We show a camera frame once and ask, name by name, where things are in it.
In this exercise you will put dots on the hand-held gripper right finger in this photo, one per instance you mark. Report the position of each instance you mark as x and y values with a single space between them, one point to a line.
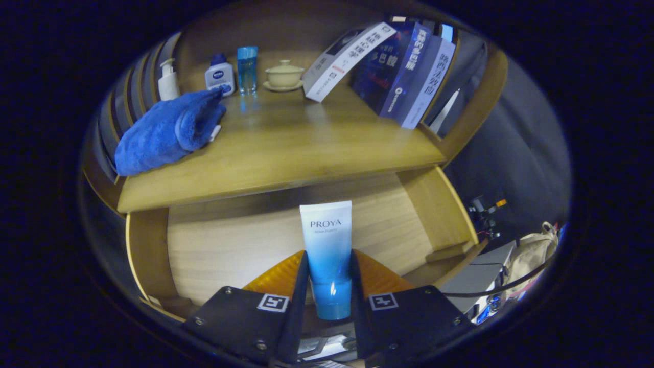
360 312

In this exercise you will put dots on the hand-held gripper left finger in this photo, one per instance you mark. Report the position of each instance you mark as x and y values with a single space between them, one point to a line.
296 312

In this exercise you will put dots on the blue and white tube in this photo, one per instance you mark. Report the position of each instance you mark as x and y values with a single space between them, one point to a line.
327 240

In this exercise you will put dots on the wooden drawer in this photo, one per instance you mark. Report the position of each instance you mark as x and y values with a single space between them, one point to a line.
230 245

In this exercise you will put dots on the wooden countertop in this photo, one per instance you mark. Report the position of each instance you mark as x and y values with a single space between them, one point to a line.
286 148

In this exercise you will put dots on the wooden cabinet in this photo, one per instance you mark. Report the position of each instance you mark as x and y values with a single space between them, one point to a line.
286 30

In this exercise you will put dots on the grey box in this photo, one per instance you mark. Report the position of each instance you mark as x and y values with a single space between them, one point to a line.
475 276

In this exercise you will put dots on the black device with orange part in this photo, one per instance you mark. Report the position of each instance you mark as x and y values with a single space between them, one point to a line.
483 209

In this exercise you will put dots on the beige bag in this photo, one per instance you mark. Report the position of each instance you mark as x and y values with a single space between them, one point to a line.
531 255

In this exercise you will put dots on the blue towel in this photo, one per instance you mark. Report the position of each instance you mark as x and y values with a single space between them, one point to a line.
158 133

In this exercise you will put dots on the black backdrop cloth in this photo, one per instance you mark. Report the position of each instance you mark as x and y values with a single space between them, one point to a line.
521 143

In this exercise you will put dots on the pale blue book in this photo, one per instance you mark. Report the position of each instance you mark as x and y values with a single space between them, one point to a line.
429 87

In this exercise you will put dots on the beige lidded tea cup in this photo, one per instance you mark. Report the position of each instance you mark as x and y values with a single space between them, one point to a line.
283 76

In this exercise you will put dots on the dark blue book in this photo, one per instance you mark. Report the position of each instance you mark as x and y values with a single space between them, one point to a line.
403 76

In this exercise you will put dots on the clear blue bottle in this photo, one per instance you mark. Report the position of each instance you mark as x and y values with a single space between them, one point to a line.
247 71

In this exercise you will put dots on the white bottle with blue cap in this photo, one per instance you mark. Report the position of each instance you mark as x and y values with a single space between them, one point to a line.
219 76

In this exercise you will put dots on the white book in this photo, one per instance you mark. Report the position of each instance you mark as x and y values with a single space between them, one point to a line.
347 56

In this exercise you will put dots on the white pump bottle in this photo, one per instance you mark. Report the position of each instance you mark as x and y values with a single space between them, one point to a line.
168 84

